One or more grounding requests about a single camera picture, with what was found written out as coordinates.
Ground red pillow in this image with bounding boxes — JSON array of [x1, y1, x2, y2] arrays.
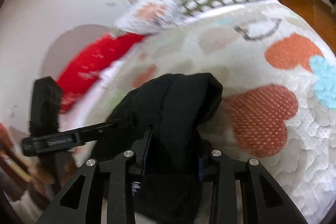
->
[[56, 33, 145, 114]]

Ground black pants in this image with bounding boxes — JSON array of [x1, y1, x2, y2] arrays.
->
[[91, 73, 223, 223]]

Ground pink headboard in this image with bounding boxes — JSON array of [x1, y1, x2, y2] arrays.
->
[[39, 24, 109, 80]]

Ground heart patterned quilt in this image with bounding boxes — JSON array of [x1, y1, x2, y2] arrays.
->
[[86, 1, 335, 223]]

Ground white bed sheet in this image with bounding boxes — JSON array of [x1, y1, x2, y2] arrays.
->
[[59, 58, 127, 135]]

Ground floral white pillow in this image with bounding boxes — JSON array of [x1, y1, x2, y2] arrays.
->
[[110, 0, 186, 38]]

